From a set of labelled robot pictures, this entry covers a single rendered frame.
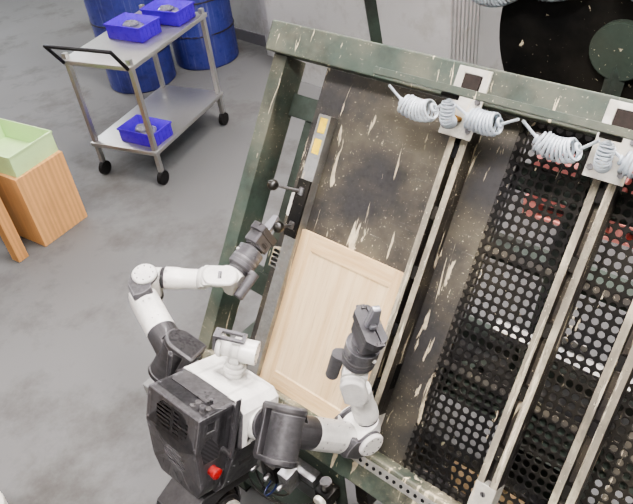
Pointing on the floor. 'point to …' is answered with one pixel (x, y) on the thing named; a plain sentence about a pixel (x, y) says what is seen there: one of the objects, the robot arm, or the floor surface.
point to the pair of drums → (190, 50)
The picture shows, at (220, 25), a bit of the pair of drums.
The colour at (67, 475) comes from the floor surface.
